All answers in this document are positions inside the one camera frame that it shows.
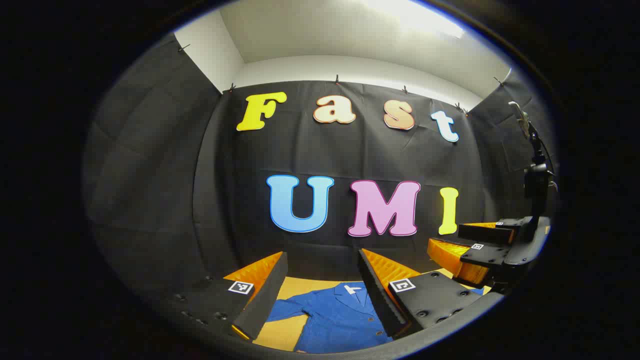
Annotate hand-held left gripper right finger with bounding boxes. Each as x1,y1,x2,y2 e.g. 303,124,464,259
357,248,485,341

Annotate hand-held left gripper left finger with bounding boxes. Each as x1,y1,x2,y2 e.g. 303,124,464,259
160,251,290,343

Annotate blue knit jacket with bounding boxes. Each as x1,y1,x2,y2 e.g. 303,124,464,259
265,281,485,355

